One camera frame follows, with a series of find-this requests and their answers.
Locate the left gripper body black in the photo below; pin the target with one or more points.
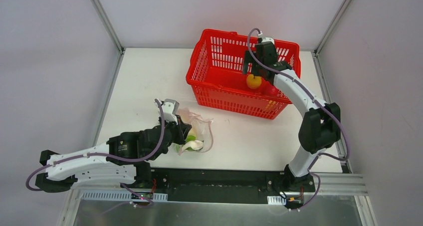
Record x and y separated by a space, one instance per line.
180 130

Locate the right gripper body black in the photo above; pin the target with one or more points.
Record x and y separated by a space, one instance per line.
252 61

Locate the yellow orange fruit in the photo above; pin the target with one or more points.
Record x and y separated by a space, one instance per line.
253 82

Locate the green vegetable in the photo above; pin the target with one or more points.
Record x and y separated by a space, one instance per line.
189 138

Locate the white garlic toy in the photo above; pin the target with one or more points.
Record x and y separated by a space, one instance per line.
194 145

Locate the clear pink zip top bag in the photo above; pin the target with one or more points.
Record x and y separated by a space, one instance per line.
200 138

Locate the white daikon radish toy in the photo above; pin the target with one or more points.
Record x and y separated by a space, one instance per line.
195 128

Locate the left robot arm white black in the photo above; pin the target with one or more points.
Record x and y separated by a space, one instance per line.
123 159

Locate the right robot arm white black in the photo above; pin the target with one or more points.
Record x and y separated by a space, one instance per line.
319 129

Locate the red apple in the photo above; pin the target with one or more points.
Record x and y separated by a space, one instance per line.
270 90

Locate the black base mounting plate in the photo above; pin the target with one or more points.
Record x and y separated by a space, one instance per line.
221 186

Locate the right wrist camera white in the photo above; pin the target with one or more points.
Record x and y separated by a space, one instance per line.
261 38

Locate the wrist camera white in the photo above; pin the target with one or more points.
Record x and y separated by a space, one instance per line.
261 38
167 109

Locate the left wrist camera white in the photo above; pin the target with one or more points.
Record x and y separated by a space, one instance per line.
167 109

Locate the right aluminium frame post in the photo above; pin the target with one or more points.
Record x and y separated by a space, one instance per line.
333 24

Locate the aluminium frame post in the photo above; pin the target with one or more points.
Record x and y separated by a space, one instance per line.
108 25
333 24

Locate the left aluminium frame post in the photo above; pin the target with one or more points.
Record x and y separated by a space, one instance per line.
108 25

